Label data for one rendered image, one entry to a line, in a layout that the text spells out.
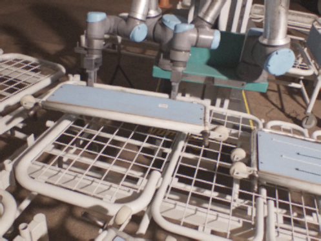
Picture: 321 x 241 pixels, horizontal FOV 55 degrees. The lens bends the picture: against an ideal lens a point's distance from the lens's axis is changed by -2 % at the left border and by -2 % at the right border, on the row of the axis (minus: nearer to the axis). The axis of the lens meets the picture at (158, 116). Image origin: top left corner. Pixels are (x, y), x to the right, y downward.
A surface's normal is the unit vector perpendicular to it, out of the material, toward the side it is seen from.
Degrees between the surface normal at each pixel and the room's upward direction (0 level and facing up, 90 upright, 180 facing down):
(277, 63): 95
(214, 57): 90
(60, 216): 0
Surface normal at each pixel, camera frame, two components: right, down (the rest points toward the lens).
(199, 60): -0.12, 0.50
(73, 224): 0.10, -0.85
